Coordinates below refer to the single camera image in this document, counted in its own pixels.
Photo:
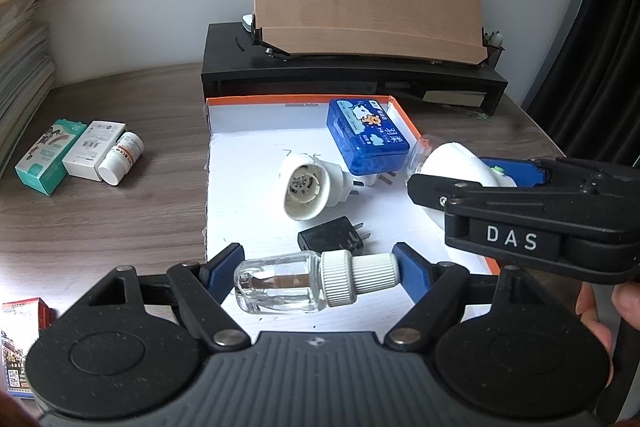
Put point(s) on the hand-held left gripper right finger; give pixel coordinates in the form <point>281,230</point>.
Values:
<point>412,269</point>

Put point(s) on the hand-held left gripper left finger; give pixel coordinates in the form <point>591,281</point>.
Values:
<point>220,269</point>

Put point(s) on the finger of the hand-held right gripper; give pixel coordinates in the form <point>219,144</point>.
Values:
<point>430,192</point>
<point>520,172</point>

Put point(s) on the white heater with green button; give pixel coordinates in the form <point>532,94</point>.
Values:
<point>452,159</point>

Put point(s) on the clear liquid bottle white cap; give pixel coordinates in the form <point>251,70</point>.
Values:
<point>280,282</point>

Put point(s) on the orange and white cardboard box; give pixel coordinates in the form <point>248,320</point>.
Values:
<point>250,207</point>

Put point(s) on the blue plastic box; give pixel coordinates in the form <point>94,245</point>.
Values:
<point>365,132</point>

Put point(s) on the black charger plug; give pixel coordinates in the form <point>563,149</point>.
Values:
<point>327,237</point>

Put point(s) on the person's right hand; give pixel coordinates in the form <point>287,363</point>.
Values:
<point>597,312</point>

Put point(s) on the white plug-in heater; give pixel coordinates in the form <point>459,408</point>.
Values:
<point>330,187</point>

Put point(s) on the dark curtain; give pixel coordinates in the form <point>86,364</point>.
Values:
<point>600,57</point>

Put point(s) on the white pill bottle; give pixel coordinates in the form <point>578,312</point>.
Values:
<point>120,157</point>

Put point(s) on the white medicine box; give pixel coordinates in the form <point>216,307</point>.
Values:
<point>92,147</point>

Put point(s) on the teal medicine box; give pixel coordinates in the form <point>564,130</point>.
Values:
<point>42,157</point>

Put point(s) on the black desk stand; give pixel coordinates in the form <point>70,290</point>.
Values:
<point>225,57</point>

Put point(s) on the red printed small box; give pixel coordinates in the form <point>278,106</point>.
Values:
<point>20,347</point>

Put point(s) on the stack of books and papers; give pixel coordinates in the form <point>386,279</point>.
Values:
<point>20,57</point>

